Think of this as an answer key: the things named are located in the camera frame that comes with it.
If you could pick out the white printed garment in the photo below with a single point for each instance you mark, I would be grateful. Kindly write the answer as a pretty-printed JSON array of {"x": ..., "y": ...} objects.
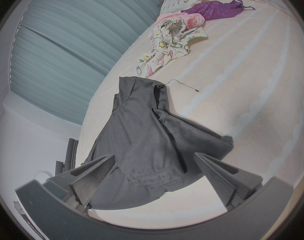
[{"x": 172, "y": 44}]

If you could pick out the purple garment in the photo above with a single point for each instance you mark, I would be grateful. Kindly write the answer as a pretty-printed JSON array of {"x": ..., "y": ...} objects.
[{"x": 217, "y": 10}]

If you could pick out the dark grey dressing table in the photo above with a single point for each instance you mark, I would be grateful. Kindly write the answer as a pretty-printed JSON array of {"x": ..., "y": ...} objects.
[{"x": 60, "y": 166}]

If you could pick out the bed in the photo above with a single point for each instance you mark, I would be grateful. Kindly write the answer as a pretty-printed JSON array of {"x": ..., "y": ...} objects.
[{"x": 254, "y": 84}]

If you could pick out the pink garment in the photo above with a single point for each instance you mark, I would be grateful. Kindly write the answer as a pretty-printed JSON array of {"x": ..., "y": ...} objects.
[{"x": 192, "y": 21}]

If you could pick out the dark grey chest of drawers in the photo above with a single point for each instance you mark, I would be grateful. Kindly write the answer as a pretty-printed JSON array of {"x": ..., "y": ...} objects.
[{"x": 71, "y": 154}]

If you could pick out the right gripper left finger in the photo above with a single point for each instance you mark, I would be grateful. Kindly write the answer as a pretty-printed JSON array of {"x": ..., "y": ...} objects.
[{"x": 87, "y": 181}]

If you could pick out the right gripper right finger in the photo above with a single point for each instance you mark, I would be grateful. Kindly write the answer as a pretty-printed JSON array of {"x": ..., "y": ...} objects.
[{"x": 227, "y": 181}]

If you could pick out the black T-shirt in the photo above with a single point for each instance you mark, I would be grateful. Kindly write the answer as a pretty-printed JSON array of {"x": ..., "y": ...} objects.
[{"x": 142, "y": 144}]

